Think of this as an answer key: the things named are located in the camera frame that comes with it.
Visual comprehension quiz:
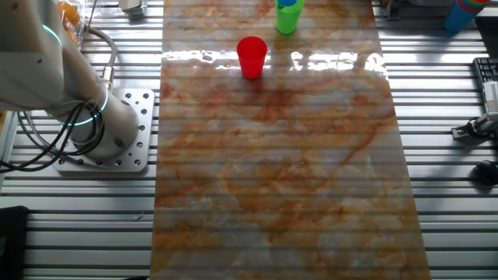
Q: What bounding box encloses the black base cable bundle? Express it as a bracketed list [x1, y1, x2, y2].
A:
[0, 100, 106, 174]

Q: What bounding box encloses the clear plastic fruit carton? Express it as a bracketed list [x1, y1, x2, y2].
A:
[56, 0, 87, 46]

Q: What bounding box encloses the black round knob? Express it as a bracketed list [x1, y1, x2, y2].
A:
[475, 159, 498, 187]

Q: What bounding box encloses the marble pattern mat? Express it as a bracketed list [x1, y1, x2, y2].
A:
[149, 0, 432, 280]

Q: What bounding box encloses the black box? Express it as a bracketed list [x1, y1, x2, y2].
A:
[0, 205, 29, 280]

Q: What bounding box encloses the black keyboard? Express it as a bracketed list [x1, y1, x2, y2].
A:
[472, 57, 498, 85]

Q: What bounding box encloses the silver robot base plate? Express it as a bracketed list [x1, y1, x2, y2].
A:
[52, 87, 156, 173]

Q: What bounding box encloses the green plastic cup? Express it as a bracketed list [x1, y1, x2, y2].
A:
[275, 0, 305, 35]

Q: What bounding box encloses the small silver camera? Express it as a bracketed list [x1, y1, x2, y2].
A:
[451, 111, 498, 142]

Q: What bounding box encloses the grey hose with metal connector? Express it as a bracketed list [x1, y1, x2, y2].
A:
[82, 23, 118, 91]

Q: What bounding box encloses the beige and green long box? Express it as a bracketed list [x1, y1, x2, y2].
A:
[118, 0, 149, 16]

